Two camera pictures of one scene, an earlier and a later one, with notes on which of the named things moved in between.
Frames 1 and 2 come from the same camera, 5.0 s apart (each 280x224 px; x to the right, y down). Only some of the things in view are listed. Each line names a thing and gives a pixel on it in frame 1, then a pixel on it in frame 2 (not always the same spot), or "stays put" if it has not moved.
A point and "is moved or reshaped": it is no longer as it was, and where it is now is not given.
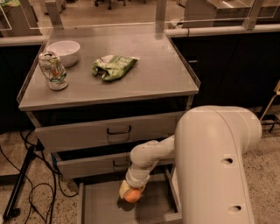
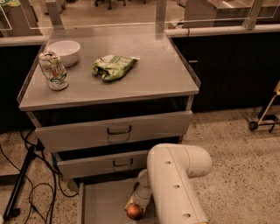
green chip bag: (109, 68) stays put
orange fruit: (132, 196) is moved or reshaped
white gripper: (136, 182) to (139, 201)
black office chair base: (109, 3) stays put
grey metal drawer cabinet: (91, 98) stays put
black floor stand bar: (10, 209) stays put
